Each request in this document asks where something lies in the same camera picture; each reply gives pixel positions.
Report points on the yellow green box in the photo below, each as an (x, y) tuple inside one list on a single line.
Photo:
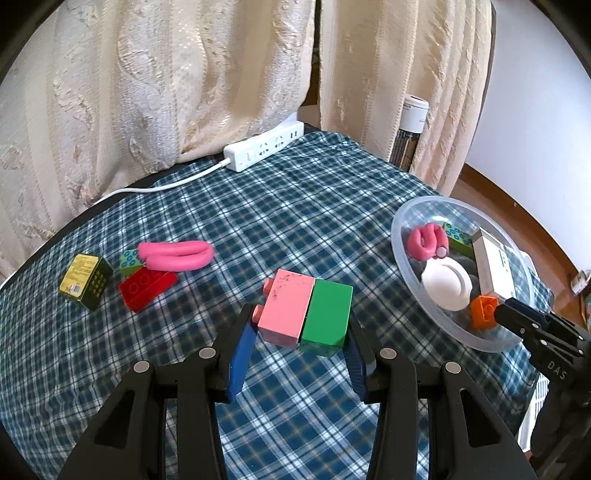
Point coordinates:
[(81, 274)]

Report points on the blue plaid tablecloth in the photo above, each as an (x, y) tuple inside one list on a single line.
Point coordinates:
[(300, 217)]

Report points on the green building block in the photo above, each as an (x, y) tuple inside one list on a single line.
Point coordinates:
[(325, 318)]

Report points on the small green dotted block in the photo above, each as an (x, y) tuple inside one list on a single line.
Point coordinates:
[(130, 261)]

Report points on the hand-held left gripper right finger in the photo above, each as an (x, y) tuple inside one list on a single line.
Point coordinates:
[(358, 369)]

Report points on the large green dotted block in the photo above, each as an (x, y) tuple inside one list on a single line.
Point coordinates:
[(457, 233)]

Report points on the white vented appliance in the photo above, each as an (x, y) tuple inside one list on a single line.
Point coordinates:
[(533, 415)]

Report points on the pink foam tube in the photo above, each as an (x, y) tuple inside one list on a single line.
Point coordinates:
[(420, 244), (203, 254)]

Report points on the white medicine box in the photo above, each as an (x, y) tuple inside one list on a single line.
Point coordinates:
[(491, 272)]

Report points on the clear plastic bowl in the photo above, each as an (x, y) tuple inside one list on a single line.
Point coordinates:
[(411, 277)]

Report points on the narrow cream curtain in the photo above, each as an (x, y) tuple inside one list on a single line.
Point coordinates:
[(360, 69)]

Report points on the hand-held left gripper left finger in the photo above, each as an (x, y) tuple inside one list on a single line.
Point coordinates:
[(240, 364)]

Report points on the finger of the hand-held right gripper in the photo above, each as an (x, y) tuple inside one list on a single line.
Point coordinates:
[(515, 325), (526, 313)]

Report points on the wide cream curtain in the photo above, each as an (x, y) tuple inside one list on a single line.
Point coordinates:
[(138, 92)]

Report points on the orange building block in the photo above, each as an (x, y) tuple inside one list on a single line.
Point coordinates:
[(482, 314)]

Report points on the white tower heater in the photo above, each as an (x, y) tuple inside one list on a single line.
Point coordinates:
[(413, 110)]

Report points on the white round lid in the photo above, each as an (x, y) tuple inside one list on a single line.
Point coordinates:
[(445, 284)]

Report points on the pink building block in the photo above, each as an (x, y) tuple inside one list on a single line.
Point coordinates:
[(286, 309)]

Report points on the red building block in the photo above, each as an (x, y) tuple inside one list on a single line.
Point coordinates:
[(143, 288)]

